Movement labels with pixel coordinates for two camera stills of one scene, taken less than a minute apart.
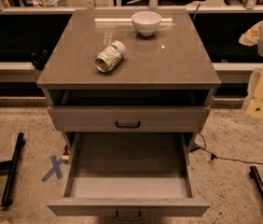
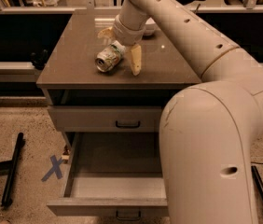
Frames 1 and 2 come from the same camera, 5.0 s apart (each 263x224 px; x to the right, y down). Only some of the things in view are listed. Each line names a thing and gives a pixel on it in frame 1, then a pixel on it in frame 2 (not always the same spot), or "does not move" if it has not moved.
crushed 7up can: x=110 y=56 does not move
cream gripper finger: x=251 y=36 -> x=106 y=33
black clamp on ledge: x=39 y=59 does not move
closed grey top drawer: x=129 y=119 does not move
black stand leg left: x=7 y=166 does not move
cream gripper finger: x=258 y=108 -> x=136 y=60
